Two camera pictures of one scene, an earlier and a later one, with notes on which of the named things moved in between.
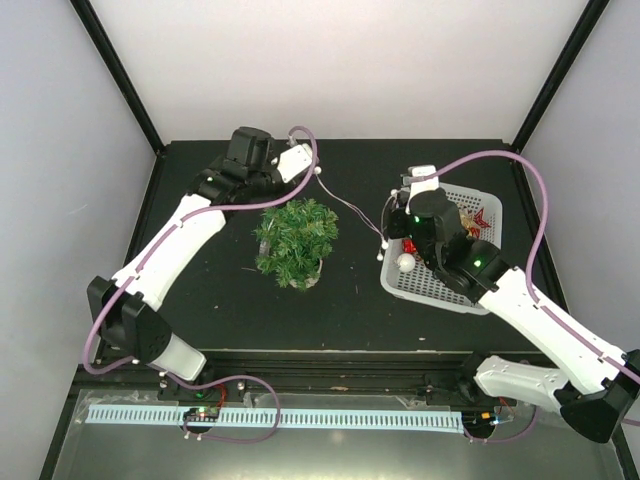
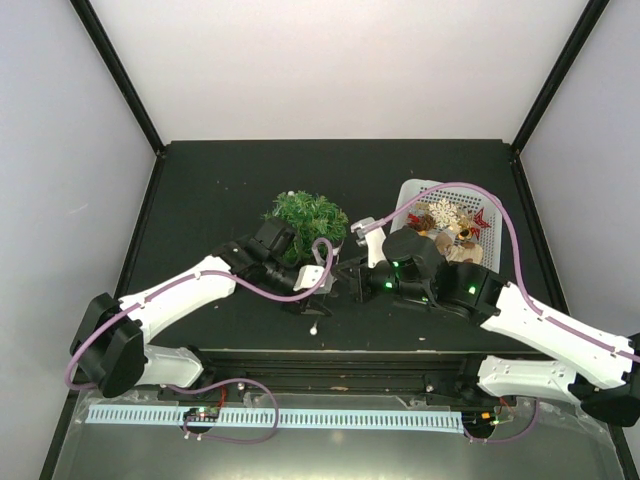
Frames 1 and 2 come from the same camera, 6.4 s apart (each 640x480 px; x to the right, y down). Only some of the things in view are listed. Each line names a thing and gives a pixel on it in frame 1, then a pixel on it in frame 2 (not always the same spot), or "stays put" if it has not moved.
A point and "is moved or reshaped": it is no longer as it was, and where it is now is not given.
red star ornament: (480, 222) stays put
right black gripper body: (394, 229) → (363, 291)
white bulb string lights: (382, 241) → (313, 329)
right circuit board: (478, 420) stays put
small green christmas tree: (293, 242) is moved or reshaped
